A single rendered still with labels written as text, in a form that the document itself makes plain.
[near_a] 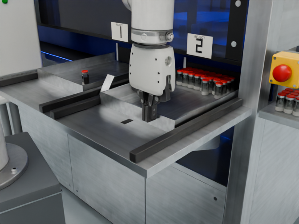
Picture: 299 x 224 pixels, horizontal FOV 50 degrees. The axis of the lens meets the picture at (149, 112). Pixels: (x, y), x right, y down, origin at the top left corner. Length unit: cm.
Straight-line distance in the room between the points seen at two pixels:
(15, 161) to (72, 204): 128
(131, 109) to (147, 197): 62
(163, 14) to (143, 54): 9
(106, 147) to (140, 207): 77
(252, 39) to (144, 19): 32
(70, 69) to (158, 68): 61
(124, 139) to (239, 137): 37
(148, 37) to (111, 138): 23
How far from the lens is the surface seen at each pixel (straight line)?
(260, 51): 84
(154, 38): 63
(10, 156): 70
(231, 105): 84
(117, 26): 116
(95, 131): 73
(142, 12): 63
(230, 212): 108
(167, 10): 63
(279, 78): 79
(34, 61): 153
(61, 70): 119
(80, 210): 189
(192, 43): 94
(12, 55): 149
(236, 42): 87
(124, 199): 147
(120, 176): 142
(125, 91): 92
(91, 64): 126
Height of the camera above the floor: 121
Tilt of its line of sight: 23 degrees down
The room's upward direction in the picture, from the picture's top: straight up
